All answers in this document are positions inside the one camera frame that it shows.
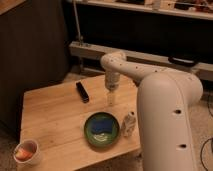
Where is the metal vertical pole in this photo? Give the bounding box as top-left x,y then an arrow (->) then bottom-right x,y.
73,0 -> 83,45

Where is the small clear plastic bottle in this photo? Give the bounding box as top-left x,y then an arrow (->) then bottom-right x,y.
121,111 -> 136,137

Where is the black rectangular remote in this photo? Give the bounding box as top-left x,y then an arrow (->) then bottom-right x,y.
76,82 -> 89,103

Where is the blue sponge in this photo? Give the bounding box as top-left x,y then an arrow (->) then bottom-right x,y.
91,120 -> 112,134

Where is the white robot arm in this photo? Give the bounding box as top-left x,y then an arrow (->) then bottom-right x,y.
101,51 -> 203,171

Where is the orange object in cup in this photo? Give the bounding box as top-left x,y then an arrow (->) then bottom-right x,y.
15,148 -> 33,161

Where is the white cup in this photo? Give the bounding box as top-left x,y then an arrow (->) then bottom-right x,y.
13,139 -> 42,165

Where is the black handle on shelf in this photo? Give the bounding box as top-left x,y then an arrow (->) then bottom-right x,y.
168,57 -> 198,67

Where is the grey lower shelf beam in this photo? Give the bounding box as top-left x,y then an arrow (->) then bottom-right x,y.
69,41 -> 213,81

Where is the wooden table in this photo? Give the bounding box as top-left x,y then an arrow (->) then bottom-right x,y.
17,76 -> 140,171

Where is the green round plate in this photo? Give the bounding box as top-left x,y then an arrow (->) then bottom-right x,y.
84,112 -> 120,148

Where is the black cable on floor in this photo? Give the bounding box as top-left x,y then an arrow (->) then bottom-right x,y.
199,137 -> 213,171

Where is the upper shelf board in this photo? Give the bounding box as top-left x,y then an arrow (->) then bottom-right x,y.
76,0 -> 213,21

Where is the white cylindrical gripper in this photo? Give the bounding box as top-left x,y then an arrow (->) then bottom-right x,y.
105,71 -> 120,106

